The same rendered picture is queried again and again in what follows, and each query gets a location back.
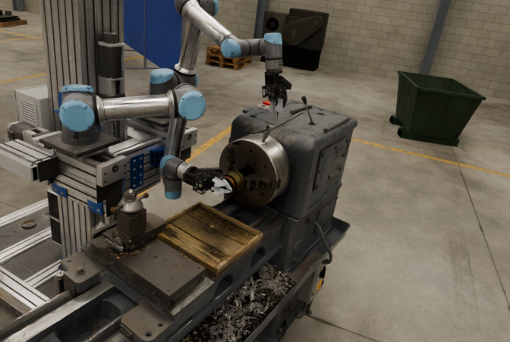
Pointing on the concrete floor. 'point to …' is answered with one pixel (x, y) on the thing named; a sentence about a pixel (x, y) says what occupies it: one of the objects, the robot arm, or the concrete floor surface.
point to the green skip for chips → (433, 108)
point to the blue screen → (154, 10)
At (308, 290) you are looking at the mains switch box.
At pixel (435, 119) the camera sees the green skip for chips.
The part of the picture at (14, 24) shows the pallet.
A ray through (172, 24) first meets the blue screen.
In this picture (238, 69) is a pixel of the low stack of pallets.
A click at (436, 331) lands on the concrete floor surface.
